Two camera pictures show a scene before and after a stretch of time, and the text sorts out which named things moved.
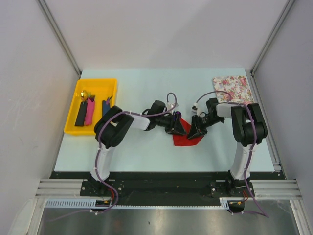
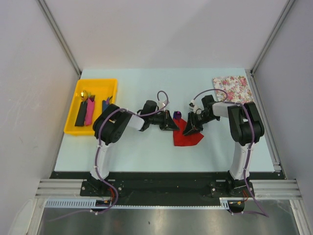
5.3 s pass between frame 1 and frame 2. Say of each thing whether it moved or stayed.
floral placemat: stayed
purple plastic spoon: stayed
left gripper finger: moved
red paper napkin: stayed
